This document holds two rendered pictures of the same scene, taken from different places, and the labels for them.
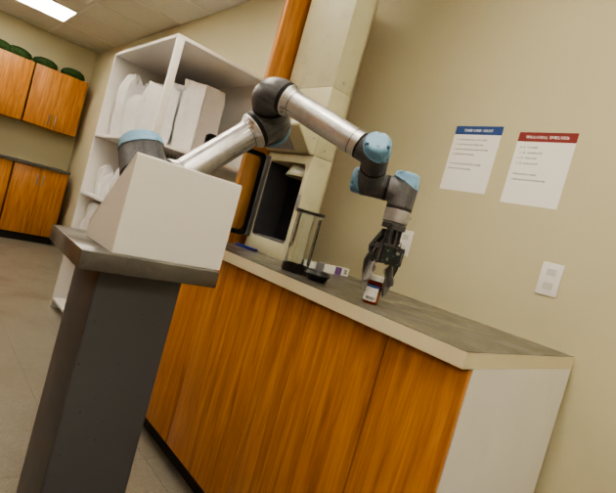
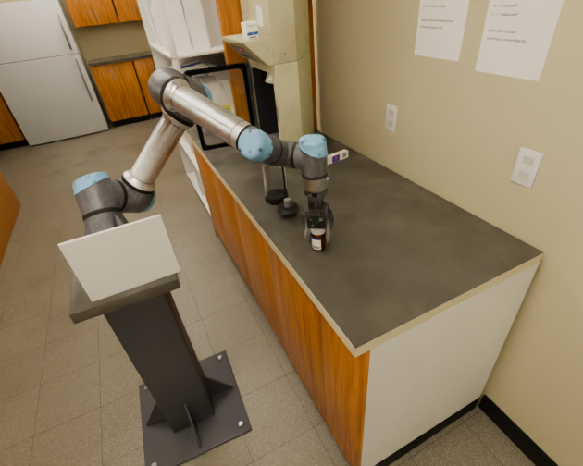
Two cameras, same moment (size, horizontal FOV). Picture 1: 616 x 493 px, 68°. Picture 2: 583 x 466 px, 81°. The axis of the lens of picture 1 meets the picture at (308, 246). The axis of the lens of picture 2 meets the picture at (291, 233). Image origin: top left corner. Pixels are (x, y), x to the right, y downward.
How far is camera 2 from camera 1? 0.86 m
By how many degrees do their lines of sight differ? 38
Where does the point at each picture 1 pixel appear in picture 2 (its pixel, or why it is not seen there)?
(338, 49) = not seen: outside the picture
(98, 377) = (142, 346)
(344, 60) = not seen: outside the picture
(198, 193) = (127, 239)
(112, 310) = (124, 318)
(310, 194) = (286, 102)
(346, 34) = not seen: outside the picture
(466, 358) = (356, 351)
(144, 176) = (76, 254)
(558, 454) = (527, 322)
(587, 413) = (554, 298)
